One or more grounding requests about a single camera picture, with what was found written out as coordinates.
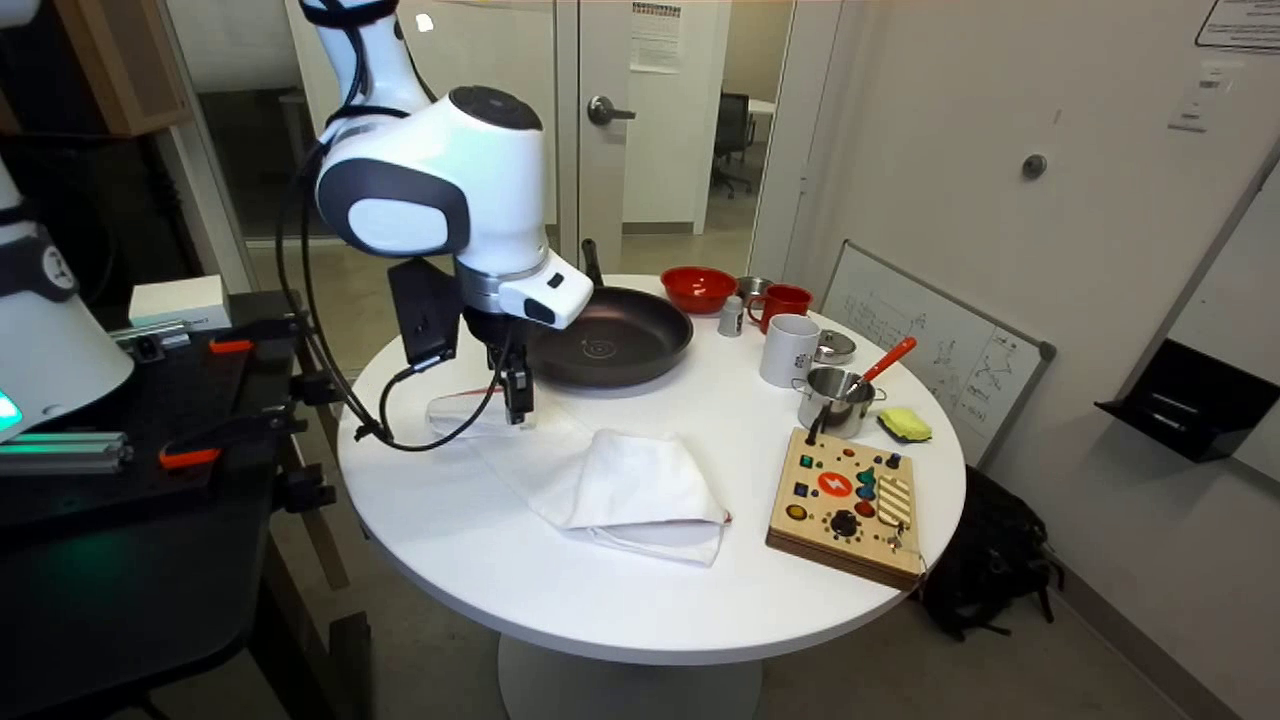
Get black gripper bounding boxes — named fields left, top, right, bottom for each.
left=459, top=307, right=538, bottom=427

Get black frying pan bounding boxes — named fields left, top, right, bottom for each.
left=522, top=236, right=694, bottom=392

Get white towel red stripes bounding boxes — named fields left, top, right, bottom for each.
left=529, top=424, right=737, bottom=569

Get red bowl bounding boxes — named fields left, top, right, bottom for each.
left=659, top=265, right=740, bottom=322

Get white mug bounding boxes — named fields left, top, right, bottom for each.
left=757, top=311, right=818, bottom=392

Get red mug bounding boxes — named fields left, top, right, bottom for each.
left=743, top=279, right=817, bottom=335

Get black clamp orange tip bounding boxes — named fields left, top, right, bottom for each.
left=125, top=311, right=323, bottom=367
left=152, top=398, right=313, bottom=479

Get white door with window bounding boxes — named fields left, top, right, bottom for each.
left=572, top=0, right=801, bottom=277

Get small steel saucepan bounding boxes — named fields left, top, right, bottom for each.
left=795, top=363, right=888, bottom=449

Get small steel cup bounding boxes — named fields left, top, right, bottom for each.
left=811, top=328, right=860, bottom=373

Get white box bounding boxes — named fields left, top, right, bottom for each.
left=125, top=271, right=230, bottom=335

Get wooden board colourful pieces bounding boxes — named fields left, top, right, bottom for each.
left=764, top=427, right=926, bottom=597

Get white door notice paper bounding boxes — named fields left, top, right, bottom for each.
left=624, top=0, right=691, bottom=76

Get yellow green sponge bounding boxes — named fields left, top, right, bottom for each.
left=873, top=405, right=934, bottom=449

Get leaning framed whiteboard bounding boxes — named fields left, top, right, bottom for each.
left=817, top=236, right=1060, bottom=473

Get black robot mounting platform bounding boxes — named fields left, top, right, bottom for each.
left=0, top=285, right=378, bottom=720

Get black backpack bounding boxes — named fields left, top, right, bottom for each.
left=916, top=464, right=1068, bottom=646

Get wooden cabinet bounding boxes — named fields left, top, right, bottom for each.
left=53, top=0, right=194, bottom=139

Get metal door handle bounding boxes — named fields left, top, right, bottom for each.
left=585, top=91, right=640, bottom=132

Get orange handled spoon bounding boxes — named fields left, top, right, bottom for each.
left=853, top=334, right=925, bottom=392

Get aluminium rail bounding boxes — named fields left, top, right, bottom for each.
left=0, top=427, right=132, bottom=479

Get black wall tray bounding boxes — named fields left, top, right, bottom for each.
left=1093, top=335, right=1280, bottom=467

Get white wall switch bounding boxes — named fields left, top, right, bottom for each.
left=1166, top=66, right=1231, bottom=138

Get framed wall sign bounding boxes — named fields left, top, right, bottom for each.
left=1190, top=0, right=1280, bottom=57

